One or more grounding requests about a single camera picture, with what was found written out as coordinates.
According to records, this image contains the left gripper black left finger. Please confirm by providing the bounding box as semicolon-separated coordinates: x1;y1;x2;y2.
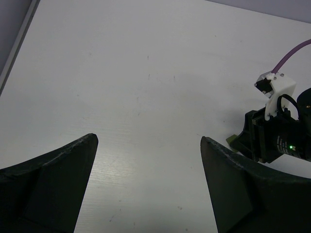
0;133;98;233

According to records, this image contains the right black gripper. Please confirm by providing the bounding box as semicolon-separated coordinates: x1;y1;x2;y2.
229;89;311;163

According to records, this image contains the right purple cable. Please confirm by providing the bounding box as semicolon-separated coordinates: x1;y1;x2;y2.
271;38;311;75

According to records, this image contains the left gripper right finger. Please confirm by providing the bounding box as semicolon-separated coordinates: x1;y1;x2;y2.
200;137;311;233

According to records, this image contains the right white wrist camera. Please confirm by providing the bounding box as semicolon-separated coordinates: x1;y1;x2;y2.
255;72;296;121

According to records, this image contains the green house-shaped block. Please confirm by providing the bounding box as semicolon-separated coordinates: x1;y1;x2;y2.
226;134;238;146

